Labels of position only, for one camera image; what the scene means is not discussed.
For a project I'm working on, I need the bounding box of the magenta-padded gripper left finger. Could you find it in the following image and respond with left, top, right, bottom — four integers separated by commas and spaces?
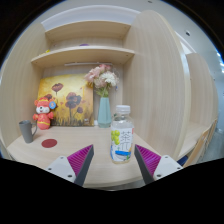
44, 143, 95, 187

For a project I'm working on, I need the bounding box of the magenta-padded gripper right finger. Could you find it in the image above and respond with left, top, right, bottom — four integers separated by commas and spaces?
134, 143, 184, 185

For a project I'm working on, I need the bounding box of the clear plastic drink bottle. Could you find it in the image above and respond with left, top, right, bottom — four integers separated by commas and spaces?
109, 104, 135, 165

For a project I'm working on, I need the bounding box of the flat round red coaster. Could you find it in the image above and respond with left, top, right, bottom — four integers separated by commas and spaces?
40, 138, 58, 149

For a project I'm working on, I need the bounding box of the teal ceramic vase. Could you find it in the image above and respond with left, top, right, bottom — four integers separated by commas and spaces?
97, 96, 113, 129

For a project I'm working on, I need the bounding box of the red plush toy figure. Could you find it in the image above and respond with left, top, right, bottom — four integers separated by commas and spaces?
32, 96, 58, 131

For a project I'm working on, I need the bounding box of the grey mug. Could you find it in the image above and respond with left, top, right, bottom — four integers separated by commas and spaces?
18, 119, 39, 144

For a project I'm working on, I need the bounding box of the yellow poppy flower painting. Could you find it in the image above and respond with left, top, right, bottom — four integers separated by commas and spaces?
37, 73, 95, 128

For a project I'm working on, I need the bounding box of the pink and white flower bouquet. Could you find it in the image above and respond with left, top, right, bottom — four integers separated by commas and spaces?
83, 63, 120, 98

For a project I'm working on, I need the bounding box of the light wooden shelf unit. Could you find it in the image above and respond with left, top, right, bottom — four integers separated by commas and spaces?
30, 20, 136, 69

